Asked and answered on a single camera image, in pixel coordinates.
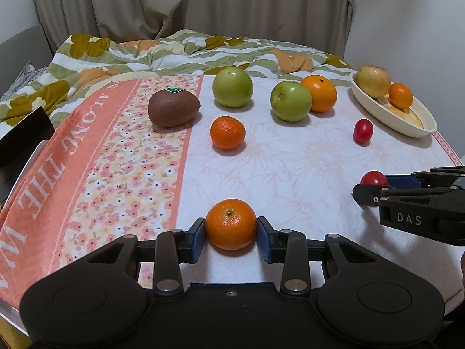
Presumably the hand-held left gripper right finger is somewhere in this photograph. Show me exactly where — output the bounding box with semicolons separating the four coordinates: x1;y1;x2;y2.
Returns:
256;216;378;297

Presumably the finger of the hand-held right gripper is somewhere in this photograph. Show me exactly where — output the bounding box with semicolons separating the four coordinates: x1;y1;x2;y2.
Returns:
352;185;465;208
385;166;465;189

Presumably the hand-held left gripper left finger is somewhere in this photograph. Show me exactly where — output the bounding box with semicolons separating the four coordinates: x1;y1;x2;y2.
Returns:
82;217;208;297

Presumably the red cherry tomato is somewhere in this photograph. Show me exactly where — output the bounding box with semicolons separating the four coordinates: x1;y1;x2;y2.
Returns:
353;118;374;144
360;171;389;187

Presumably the small mandarin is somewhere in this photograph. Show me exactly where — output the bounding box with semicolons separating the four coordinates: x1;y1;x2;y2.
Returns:
205;198;258;251
210;115;246;151

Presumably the cream oval bowl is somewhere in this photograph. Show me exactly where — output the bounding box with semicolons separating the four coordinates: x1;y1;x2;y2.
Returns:
349;71;438;138

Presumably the large orange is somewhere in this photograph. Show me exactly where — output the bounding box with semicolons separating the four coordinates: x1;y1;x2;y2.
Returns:
300;74;338;113

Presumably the green apple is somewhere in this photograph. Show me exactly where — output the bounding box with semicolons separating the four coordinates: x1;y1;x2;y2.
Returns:
212;67;254;108
270;81;313;123

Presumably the brown kiwi with green sticker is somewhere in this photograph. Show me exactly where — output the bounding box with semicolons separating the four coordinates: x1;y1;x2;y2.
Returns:
148;87;201;129

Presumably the pink floral tablecloth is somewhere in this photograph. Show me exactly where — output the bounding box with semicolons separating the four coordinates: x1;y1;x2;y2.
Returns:
0;69;464;311

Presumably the medium orange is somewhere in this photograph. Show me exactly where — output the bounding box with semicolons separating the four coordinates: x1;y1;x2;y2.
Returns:
389;83;414;110

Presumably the yellow apple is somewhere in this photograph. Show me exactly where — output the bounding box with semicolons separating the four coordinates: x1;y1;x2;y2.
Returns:
356;65;392;99

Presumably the green striped floral quilt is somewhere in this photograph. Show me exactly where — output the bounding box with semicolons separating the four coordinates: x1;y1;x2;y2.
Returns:
0;29;355;128

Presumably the black board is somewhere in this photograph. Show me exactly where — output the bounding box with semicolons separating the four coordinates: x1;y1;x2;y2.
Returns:
0;107;55;204

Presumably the beige curtain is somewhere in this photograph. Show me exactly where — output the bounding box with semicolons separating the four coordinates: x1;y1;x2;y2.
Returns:
31;0;355;59

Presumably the grey patterned pillow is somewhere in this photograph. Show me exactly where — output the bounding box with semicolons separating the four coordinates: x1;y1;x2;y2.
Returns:
0;63;37;99

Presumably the grey padded headboard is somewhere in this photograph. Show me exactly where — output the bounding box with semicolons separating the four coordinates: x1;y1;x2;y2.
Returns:
0;25;51;99

